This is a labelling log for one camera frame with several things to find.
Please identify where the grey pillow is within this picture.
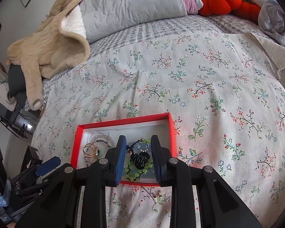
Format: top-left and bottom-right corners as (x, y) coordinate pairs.
(79, 0), (219, 44)

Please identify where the grey sheer cloth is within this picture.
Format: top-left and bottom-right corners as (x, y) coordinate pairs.
(242, 0), (285, 50)

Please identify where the gold flower charm bracelet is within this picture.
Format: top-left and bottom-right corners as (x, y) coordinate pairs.
(83, 142), (102, 169)

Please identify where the silver ring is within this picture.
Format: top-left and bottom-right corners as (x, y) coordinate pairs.
(137, 141), (149, 152)

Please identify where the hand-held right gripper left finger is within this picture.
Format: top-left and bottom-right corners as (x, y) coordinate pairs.
(14, 135), (127, 228)

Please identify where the black chair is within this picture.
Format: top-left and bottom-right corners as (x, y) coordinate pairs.
(0, 104), (41, 139)

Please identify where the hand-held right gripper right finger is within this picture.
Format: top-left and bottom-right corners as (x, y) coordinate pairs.
(151, 135), (264, 228)

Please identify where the orange plush pumpkin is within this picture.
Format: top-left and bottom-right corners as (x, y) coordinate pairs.
(233, 1), (262, 23)
(199, 0), (245, 17)

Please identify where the white towel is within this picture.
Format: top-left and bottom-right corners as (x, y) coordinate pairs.
(0, 83), (17, 112)

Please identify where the lime green bead bracelet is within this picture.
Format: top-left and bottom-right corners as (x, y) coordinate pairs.
(123, 139), (157, 182)

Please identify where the clear bead bracelet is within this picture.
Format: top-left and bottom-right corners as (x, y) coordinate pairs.
(93, 134), (116, 148)

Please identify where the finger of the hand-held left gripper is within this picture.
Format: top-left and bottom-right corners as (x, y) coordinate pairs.
(36, 157), (61, 176)

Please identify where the black cardboard box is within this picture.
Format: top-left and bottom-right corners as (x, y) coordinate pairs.
(22, 146), (42, 171)

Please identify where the beige plush coat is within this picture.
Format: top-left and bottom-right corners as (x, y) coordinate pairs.
(6, 0), (93, 111)

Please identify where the floral bedsheet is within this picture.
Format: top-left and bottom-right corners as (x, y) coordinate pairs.
(31, 32), (285, 228)

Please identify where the red cardboard box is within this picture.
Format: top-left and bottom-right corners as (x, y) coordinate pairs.
(71, 113), (177, 186)

